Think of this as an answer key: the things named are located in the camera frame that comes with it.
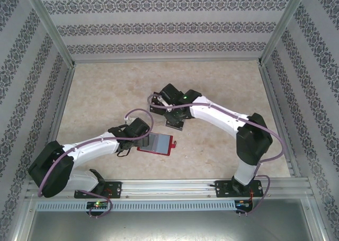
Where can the clear rack of black cartridges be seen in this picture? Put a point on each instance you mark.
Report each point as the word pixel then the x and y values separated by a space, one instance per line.
pixel 159 118

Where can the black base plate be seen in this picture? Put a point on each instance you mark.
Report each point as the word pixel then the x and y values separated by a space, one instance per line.
pixel 221 189
pixel 115 189

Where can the red tray with grey insert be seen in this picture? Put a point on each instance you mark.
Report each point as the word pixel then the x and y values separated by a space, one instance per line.
pixel 161 144

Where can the black credit card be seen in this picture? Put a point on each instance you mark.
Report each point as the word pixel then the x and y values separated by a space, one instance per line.
pixel 174 126
pixel 155 109

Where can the controller board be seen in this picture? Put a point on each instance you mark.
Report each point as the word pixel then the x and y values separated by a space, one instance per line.
pixel 243 203
pixel 98 204

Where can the left controller board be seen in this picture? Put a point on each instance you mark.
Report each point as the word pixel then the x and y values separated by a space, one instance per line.
pixel 98 204

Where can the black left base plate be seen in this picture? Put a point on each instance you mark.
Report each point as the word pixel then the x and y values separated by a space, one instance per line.
pixel 115 189

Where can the aluminium upright frame post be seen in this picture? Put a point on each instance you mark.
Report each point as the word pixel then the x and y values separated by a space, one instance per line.
pixel 55 31
pixel 280 26

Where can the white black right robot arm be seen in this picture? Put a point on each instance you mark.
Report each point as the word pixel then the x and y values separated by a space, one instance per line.
pixel 212 114

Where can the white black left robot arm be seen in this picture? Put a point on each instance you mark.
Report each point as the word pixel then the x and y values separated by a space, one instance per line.
pixel 92 148

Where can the right controller board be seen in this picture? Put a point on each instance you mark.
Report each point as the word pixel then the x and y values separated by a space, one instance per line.
pixel 243 203

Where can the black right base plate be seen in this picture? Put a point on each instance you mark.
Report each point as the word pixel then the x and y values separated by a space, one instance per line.
pixel 221 189

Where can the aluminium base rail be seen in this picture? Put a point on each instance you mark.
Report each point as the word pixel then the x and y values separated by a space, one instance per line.
pixel 164 188

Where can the aluminium table edge rail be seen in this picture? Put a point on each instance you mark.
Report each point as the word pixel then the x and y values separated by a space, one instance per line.
pixel 59 106
pixel 274 106

